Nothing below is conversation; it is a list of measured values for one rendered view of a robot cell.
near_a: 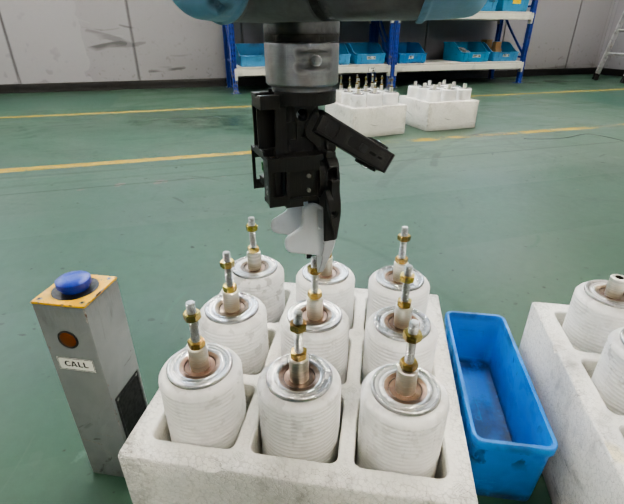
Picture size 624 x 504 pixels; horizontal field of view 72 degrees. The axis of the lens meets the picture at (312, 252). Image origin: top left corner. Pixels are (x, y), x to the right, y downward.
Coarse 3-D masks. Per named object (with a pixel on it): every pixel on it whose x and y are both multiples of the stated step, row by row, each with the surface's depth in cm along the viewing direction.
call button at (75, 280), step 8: (72, 272) 53; (80, 272) 53; (88, 272) 54; (56, 280) 52; (64, 280) 52; (72, 280) 52; (80, 280) 52; (88, 280) 52; (56, 288) 51; (64, 288) 51; (72, 288) 51; (80, 288) 52
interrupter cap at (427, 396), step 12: (384, 372) 49; (396, 372) 49; (420, 372) 49; (372, 384) 47; (384, 384) 47; (420, 384) 47; (432, 384) 47; (384, 396) 45; (396, 396) 46; (420, 396) 46; (432, 396) 45; (396, 408) 44; (408, 408) 44; (420, 408) 44; (432, 408) 44
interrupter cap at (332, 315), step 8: (296, 304) 60; (304, 304) 60; (328, 304) 61; (288, 312) 59; (304, 312) 59; (328, 312) 59; (336, 312) 59; (288, 320) 57; (312, 320) 58; (320, 320) 58; (328, 320) 57; (336, 320) 57; (312, 328) 56; (320, 328) 56; (328, 328) 56
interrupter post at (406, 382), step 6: (402, 372) 45; (408, 372) 45; (414, 372) 45; (396, 378) 46; (402, 378) 45; (408, 378) 45; (414, 378) 45; (396, 384) 46; (402, 384) 45; (408, 384) 45; (414, 384) 45; (396, 390) 46; (402, 390) 46; (408, 390) 45; (414, 390) 46; (408, 396) 46
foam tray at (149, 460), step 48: (288, 288) 78; (144, 432) 50; (240, 432) 50; (144, 480) 49; (192, 480) 47; (240, 480) 46; (288, 480) 45; (336, 480) 45; (384, 480) 45; (432, 480) 45
